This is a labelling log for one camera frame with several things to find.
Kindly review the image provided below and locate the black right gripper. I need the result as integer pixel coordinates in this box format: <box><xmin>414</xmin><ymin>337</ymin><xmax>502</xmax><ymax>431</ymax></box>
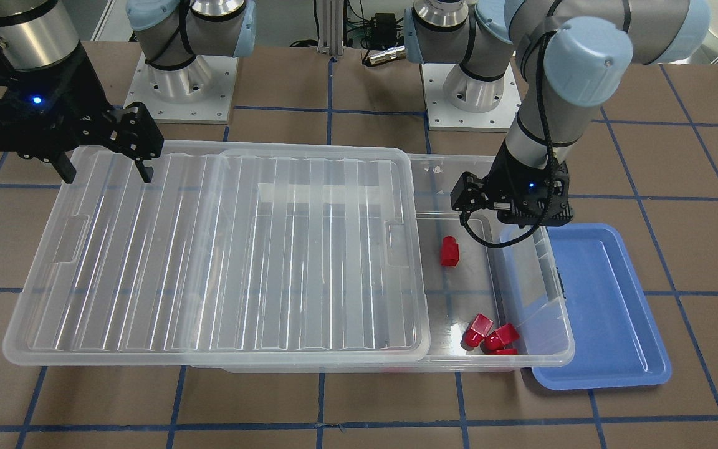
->
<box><xmin>0</xmin><ymin>44</ymin><xmax>163</xmax><ymax>184</ymax></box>

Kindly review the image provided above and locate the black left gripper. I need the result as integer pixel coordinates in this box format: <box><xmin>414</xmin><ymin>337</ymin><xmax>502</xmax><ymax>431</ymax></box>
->
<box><xmin>450</xmin><ymin>144</ymin><xmax>575</xmax><ymax>226</ymax></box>

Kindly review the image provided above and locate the clear plastic box lid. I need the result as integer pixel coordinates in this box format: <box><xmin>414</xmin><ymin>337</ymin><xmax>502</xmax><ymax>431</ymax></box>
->
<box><xmin>2</xmin><ymin>140</ymin><xmax>431</xmax><ymax>372</ymax></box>

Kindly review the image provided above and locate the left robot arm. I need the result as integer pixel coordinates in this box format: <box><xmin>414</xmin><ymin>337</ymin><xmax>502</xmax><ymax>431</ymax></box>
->
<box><xmin>403</xmin><ymin>1</ymin><xmax>711</xmax><ymax>227</ymax></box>

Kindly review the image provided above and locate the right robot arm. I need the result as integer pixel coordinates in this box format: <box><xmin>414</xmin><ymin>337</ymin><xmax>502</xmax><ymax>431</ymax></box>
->
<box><xmin>0</xmin><ymin>1</ymin><xmax>256</xmax><ymax>183</ymax></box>

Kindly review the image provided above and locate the clear plastic storage box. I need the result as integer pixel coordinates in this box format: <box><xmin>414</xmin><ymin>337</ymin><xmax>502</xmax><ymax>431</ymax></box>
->
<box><xmin>191</xmin><ymin>150</ymin><xmax>575</xmax><ymax>374</ymax></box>

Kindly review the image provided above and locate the blue plastic tray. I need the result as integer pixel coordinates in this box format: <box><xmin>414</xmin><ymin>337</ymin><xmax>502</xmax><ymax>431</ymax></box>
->
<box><xmin>500</xmin><ymin>223</ymin><xmax>672</xmax><ymax>390</ymax></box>

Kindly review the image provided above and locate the black power adapter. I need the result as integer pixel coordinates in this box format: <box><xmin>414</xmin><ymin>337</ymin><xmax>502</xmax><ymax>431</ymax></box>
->
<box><xmin>367</xmin><ymin>12</ymin><xmax>401</xmax><ymax>49</ymax></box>

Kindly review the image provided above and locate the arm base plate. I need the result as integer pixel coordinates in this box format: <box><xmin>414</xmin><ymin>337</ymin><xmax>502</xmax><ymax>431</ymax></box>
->
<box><xmin>123</xmin><ymin>54</ymin><xmax>240</xmax><ymax>125</ymax></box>
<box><xmin>421</xmin><ymin>64</ymin><xmax>521</xmax><ymax>133</ymax></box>

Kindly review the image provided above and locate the aluminium frame post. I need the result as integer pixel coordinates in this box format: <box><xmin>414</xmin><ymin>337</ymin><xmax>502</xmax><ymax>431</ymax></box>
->
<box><xmin>315</xmin><ymin>1</ymin><xmax>347</xmax><ymax>60</ymax></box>

